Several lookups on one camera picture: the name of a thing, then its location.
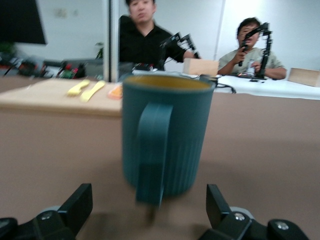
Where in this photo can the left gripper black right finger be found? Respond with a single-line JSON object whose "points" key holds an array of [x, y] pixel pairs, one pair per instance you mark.
{"points": [[220, 222]]}

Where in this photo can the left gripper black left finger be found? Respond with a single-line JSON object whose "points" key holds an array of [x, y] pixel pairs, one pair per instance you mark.
{"points": [[72, 215]]}

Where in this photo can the dark teal ribbed cup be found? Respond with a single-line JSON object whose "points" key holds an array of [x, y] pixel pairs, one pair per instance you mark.
{"points": [[185, 125]]}

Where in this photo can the brown table cover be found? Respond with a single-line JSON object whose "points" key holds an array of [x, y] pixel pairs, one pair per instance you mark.
{"points": [[250, 150]]}

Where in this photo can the yellow plastic knife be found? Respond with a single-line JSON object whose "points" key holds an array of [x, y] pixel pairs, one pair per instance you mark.
{"points": [[88, 96]]}

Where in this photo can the yellow plastic fork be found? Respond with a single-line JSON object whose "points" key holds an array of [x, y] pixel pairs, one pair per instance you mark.
{"points": [[75, 91]]}

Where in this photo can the toy orange slice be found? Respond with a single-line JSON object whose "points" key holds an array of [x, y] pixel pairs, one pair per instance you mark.
{"points": [[117, 87], [115, 91], [115, 96]]}

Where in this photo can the white desk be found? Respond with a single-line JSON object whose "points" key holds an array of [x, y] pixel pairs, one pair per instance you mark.
{"points": [[275, 90]]}

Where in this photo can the red green circuit board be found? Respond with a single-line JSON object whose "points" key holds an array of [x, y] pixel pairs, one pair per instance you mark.
{"points": [[71, 71]]}

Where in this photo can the cardboard box centre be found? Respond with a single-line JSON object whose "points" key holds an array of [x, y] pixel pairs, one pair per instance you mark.
{"points": [[200, 66]]}

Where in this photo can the cardboard box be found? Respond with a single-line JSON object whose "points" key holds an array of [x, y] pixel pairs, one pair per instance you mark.
{"points": [[305, 77], [200, 66]]}

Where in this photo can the person in beige shirt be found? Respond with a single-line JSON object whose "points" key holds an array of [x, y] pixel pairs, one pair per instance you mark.
{"points": [[230, 62]]}

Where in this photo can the green potted plant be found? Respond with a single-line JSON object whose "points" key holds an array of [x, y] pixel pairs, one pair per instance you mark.
{"points": [[100, 51], [6, 48]]}

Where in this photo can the cardboard box right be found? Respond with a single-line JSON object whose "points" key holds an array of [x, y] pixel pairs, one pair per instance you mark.
{"points": [[305, 77]]}

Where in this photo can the person in black shirt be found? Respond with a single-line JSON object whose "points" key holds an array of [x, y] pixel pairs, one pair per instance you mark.
{"points": [[140, 42]]}

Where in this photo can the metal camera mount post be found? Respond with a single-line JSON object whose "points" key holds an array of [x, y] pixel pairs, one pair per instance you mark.
{"points": [[111, 37]]}

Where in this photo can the black wall screen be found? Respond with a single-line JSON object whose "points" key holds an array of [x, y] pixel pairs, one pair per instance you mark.
{"points": [[17, 20]]}

